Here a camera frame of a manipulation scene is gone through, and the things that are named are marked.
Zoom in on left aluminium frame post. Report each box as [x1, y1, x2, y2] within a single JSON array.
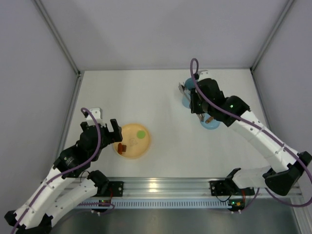
[[32, 0, 83, 158]]

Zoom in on beige round plate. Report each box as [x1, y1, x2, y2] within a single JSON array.
[[113, 123, 152, 159]]

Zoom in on blue lunch box cup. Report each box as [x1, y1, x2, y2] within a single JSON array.
[[182, 78, 195, 109]]

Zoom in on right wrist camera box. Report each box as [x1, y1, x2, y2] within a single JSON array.
[[195, 70, 212, 80]]

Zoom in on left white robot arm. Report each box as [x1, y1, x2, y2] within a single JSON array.
[[4, 119, 122, 234]]

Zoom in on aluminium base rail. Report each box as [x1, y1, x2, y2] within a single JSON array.
[[40, 177, 302, 198]]

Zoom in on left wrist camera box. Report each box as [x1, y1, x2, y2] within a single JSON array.
[[82, 107, 103, 125]]

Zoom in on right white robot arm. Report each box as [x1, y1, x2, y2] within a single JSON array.
[[190, 78, 312, 196]]

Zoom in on green round cookie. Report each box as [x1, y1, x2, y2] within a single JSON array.
[[136, 130, 146, 139]]

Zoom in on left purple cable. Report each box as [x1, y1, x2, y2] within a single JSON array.
[[11, 107, 117, 234]]

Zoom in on blue lid with brown handle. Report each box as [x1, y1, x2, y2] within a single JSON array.
[[200, 114, 220, 130]]

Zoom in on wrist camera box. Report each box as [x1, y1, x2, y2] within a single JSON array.
[[195, 70, 212, 80], [82, 107, 103, 125]]

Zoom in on right aluminium frame post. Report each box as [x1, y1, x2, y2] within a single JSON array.
[[251, 0, 296, 140]]

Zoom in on white slotted cable duct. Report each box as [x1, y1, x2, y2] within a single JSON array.
[[111, 198, 230, 209]]

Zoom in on aluminium frame post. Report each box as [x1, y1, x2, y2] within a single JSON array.
[[32, 0, 83, 158], [251, 0, 296, 140]]

